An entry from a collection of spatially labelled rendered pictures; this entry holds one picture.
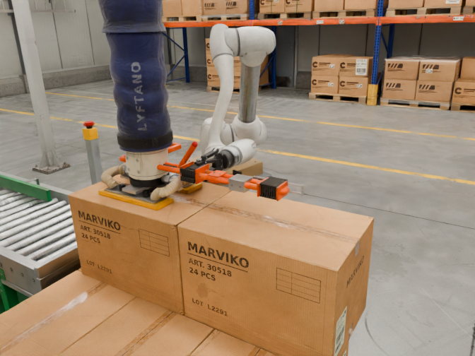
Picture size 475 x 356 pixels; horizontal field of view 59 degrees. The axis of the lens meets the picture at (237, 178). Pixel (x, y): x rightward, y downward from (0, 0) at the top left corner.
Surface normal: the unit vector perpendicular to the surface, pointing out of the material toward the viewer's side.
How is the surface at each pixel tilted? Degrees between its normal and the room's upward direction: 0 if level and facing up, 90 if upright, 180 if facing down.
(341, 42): 90
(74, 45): 90
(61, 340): 0
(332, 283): 90
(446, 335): 0
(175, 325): 0
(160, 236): 90
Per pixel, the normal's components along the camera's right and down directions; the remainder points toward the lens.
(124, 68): -0.18, 0.15
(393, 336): -0.03, -0.93
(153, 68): 0.67, 0.00
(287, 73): -0.54, 0.31
